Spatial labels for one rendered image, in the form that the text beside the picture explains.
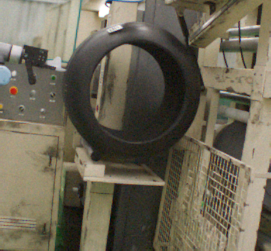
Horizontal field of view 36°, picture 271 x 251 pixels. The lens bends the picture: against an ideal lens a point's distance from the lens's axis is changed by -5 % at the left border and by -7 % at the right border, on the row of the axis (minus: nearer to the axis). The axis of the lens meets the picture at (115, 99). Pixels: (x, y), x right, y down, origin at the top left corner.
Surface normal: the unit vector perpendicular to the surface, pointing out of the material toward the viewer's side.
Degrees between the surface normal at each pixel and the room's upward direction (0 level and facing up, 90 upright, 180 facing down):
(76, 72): 82
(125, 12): 90
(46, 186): 90
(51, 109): 90
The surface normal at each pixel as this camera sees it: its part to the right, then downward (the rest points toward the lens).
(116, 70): 0.19, 0.10
